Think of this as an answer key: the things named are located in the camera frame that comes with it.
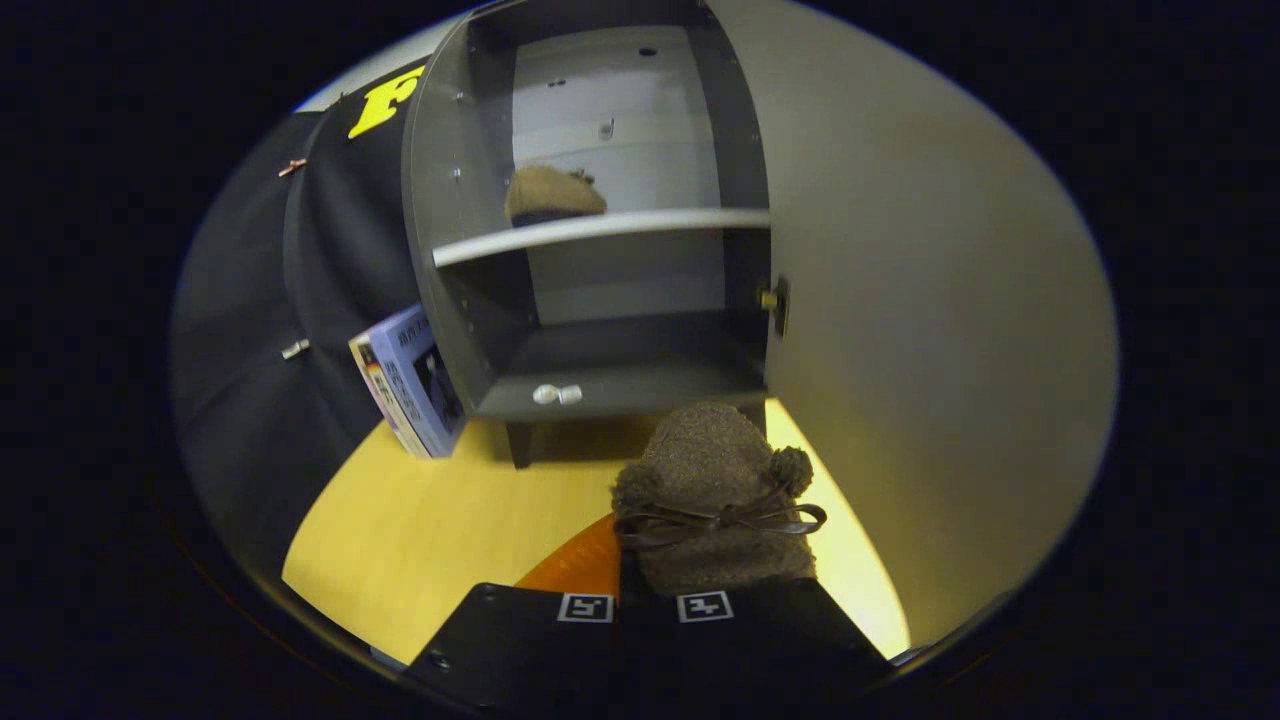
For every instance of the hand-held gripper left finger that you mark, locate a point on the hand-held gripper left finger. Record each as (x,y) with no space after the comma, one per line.
(520,640)

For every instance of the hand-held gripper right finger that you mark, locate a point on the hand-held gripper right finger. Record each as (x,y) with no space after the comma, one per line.
(760,640)

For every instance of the brown fuzzy shoe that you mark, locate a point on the brown fuzzy shoe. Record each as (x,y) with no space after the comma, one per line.
(710,470)
(553,192)

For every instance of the beige shoe cabinet door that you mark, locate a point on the beige shoe cabinet door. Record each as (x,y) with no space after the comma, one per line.
(930,300)

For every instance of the grey shoe cabinet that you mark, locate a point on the grey shoe cabinet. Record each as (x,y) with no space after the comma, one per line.
(440,180)

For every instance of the white cabinet shelf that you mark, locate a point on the white cabinet shelf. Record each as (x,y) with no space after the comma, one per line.
(600,228)

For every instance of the blue book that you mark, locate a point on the blue book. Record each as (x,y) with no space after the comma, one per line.
(420,385)

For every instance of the silver clip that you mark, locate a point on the silver clip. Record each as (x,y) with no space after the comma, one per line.
(295,348)

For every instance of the black backdrop cloth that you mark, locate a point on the black backdrop cloth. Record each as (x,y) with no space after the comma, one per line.
(250,330)

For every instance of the red clip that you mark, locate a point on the red clip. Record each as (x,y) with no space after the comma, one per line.
(292,166)

